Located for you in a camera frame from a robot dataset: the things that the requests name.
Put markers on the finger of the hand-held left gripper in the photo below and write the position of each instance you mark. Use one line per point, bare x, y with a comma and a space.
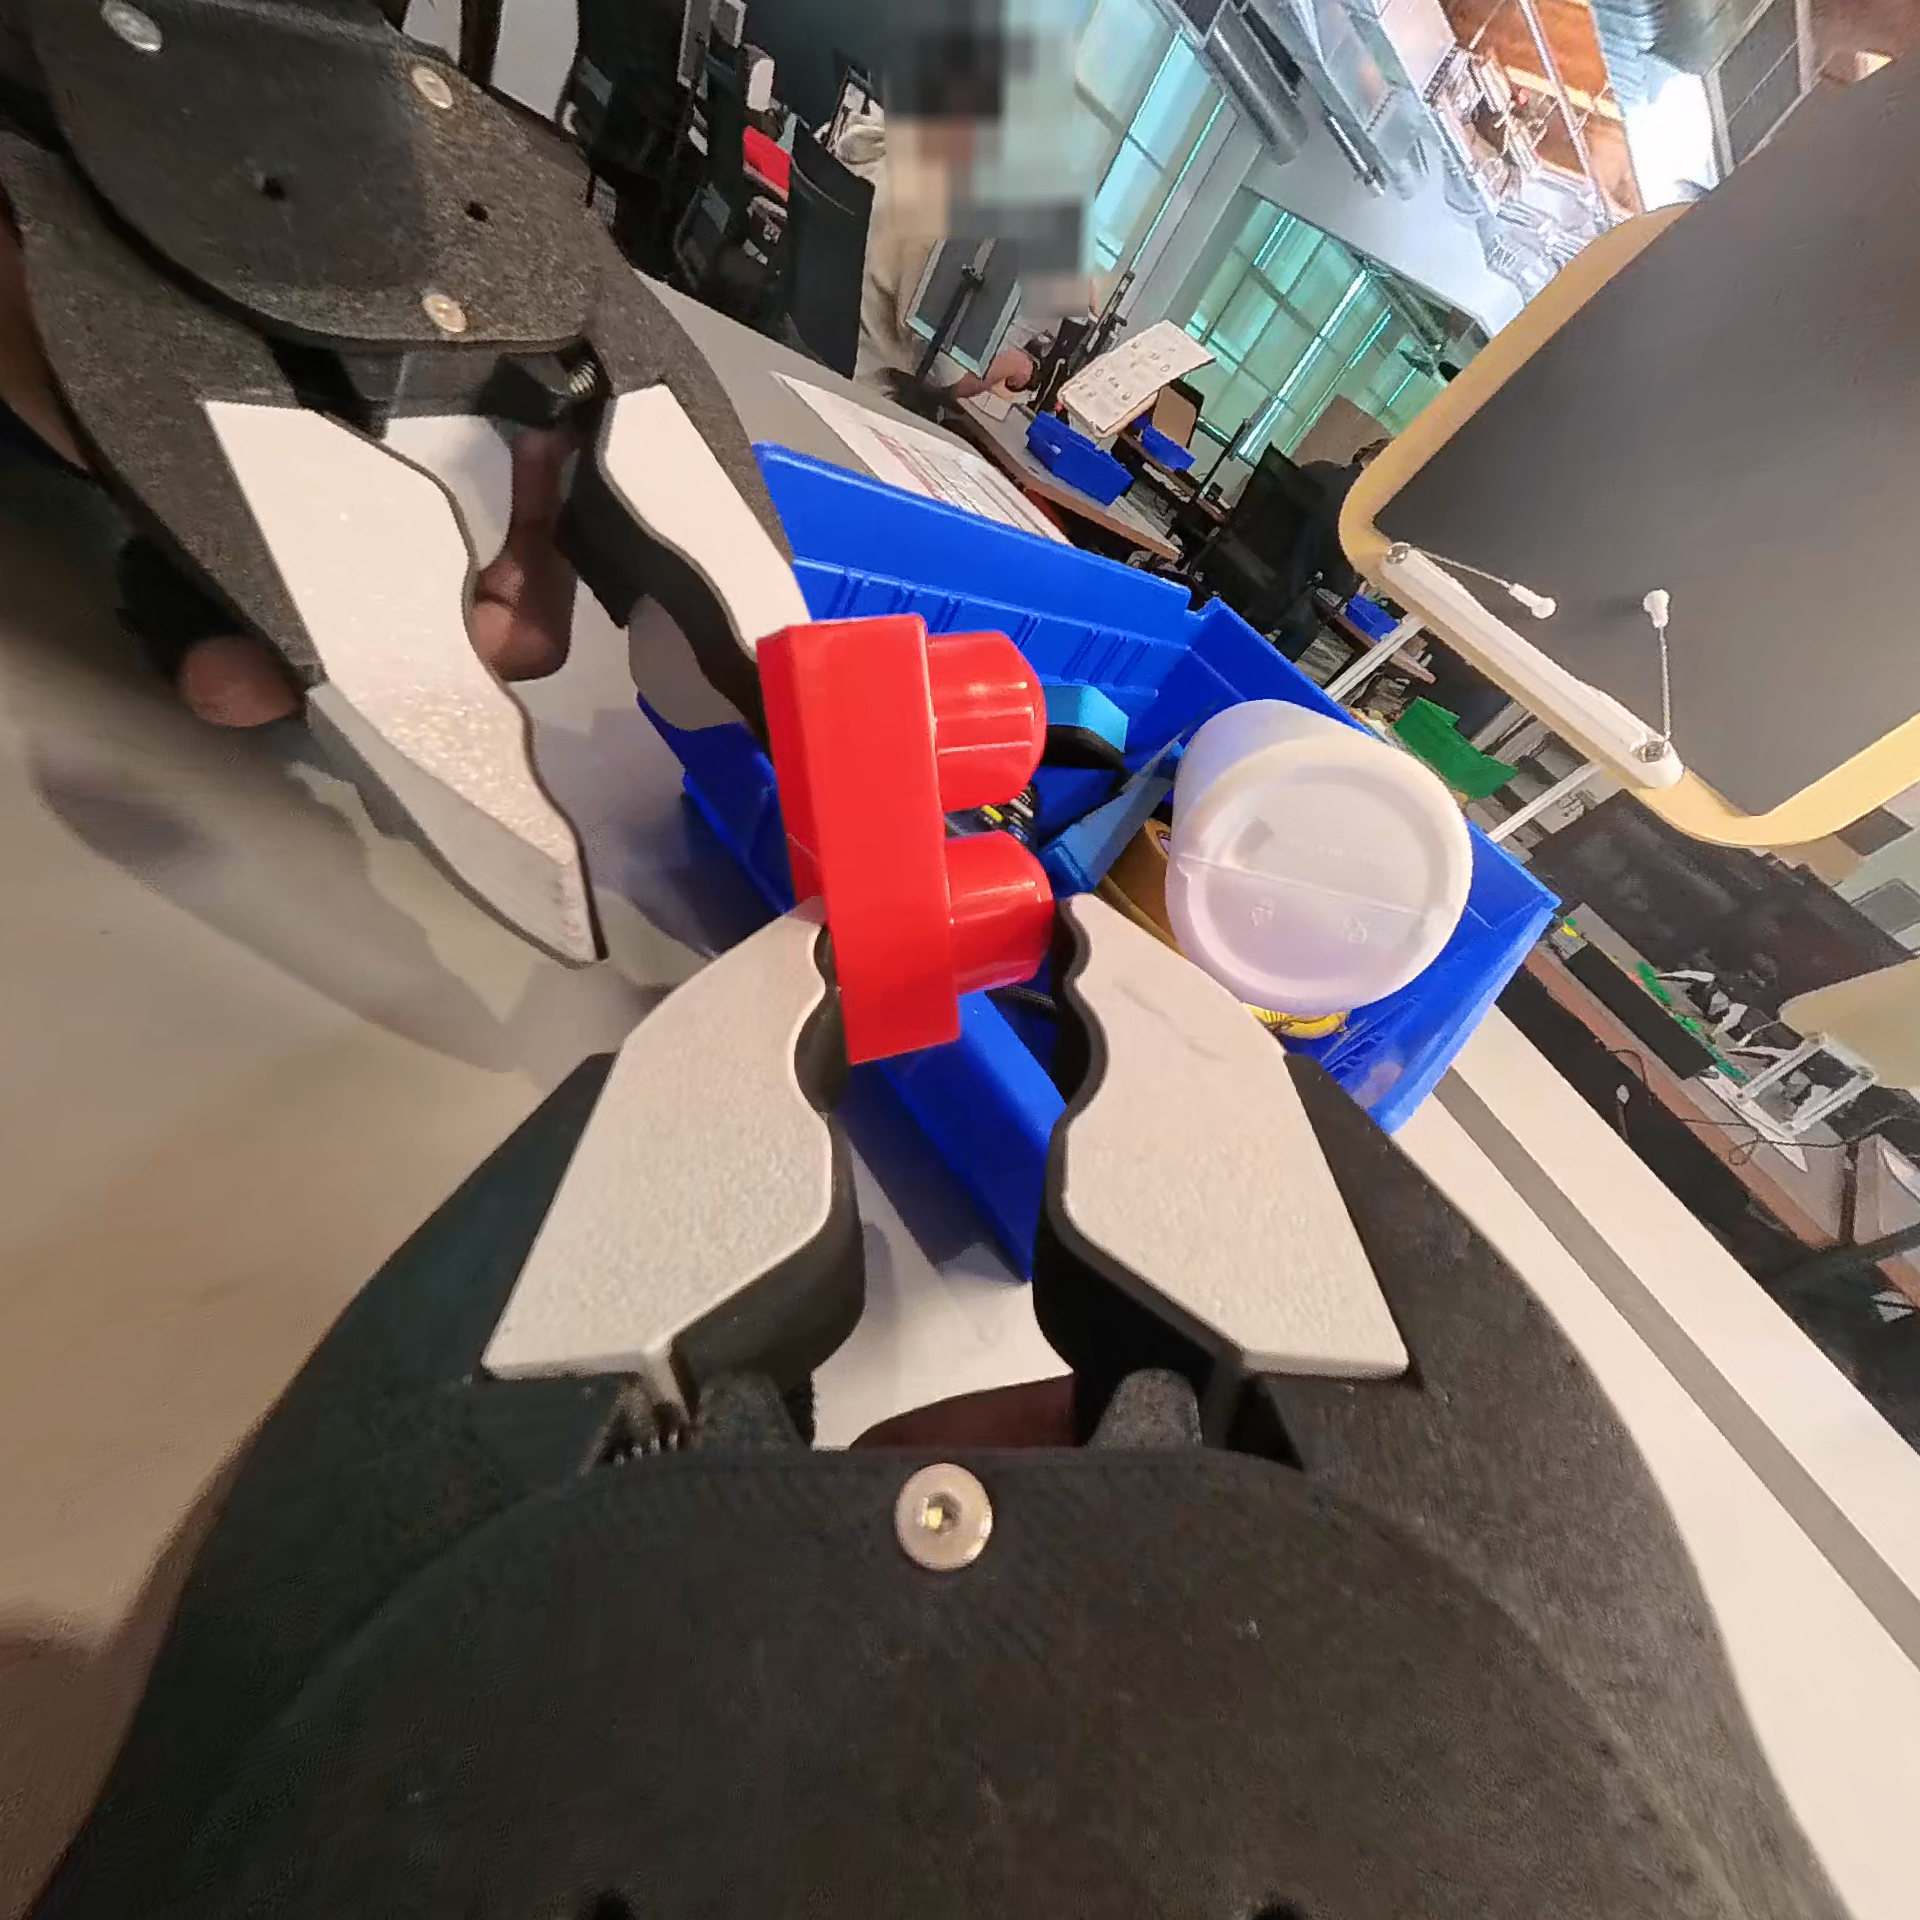
693, 509
406, 647

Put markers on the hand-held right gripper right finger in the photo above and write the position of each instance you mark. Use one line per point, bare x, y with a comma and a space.
1217, 1186

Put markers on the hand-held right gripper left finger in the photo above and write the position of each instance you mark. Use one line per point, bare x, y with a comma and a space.
674, 1186

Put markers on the blue plastic bin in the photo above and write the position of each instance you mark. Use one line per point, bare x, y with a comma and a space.
975, 570

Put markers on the red toy building block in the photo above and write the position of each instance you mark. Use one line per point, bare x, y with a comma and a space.
872, 841

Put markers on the person's left hand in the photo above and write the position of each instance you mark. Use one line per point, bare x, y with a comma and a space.
525, 599

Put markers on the yellow tape roll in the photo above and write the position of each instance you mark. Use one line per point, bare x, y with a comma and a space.
1306, 1023

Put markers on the printed paper sheet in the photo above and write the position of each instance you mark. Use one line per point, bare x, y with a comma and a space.
930, 459

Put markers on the white plastic cup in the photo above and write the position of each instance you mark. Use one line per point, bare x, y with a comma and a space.
1320, 853

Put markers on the blue plastic part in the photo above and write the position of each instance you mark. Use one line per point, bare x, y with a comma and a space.
1118, 818

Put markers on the small blue bin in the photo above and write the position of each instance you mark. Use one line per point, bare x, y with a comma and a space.
1077, 459

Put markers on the light blue foam block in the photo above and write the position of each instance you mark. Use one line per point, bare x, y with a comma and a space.
1088, 717

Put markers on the dotted paper sign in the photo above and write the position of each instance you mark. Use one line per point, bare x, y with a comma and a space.
1132, 375

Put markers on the green plastic item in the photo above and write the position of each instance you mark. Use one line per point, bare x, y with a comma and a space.
1446, 748

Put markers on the white light bar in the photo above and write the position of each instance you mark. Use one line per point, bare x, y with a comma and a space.
1530, 669

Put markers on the black board wooden rim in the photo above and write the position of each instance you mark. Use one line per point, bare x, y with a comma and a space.
1679, 449

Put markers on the silver ceiling duct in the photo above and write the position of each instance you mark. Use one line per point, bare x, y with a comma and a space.
1276, 74

